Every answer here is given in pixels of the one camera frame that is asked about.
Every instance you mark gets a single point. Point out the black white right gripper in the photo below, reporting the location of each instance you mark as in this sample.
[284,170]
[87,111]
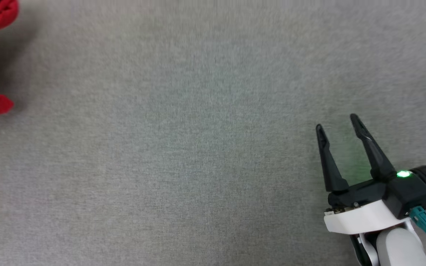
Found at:
[361,218]

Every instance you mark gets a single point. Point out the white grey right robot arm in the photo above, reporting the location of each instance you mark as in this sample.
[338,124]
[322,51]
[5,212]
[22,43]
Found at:
[398,248]

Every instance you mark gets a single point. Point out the grey fabric sofa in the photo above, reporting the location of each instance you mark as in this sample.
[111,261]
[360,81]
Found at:
[198,140]

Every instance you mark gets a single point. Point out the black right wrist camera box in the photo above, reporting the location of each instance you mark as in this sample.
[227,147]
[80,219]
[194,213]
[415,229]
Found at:
[411,192]

